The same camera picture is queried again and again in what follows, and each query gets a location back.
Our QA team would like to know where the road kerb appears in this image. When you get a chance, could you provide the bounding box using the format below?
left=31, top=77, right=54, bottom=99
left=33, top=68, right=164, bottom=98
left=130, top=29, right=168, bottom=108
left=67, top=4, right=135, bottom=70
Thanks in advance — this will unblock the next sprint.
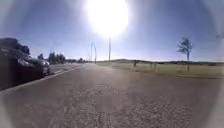
left=0, top=63, right=87, bottom=94

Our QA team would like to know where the curved lamp post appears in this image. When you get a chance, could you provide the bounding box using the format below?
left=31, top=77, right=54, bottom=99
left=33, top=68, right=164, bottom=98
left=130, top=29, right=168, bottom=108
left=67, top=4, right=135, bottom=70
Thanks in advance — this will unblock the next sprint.
left=89, top=41, right=98, bottom=64

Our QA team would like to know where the straight pole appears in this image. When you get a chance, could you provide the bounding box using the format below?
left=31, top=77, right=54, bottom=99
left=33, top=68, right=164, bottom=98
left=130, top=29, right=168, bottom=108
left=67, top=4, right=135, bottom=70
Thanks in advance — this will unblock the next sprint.
left=107, top=35, right=112, bottom=64

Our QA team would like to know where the dark asphalt road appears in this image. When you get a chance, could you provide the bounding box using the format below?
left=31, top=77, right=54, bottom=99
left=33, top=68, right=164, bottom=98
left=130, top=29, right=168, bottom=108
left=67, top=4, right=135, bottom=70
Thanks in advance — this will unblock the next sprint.
left=46, top=63, right=86, bottom=77

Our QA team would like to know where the dark car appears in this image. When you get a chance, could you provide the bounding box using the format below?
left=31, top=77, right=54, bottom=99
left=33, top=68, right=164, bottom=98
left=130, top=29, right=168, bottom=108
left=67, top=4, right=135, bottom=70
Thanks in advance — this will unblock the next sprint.
left=0, top=45, right=52, bottom=91

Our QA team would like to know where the grey pebbled path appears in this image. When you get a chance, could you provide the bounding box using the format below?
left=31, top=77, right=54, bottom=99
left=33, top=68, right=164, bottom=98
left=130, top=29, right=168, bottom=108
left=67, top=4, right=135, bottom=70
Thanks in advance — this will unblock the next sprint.
left=0, top=63, right=224, bottom=128

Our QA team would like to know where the row of trees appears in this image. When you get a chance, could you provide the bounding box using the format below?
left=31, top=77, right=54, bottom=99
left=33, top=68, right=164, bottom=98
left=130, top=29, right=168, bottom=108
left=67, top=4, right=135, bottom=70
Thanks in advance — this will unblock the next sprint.
left=37, top=51, right=89, bottom=65

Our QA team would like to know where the thin tree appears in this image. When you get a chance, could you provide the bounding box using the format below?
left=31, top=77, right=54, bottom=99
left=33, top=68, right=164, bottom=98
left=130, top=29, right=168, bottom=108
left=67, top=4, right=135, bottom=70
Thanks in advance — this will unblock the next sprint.
left=176, top=37, right=194, bottom=72

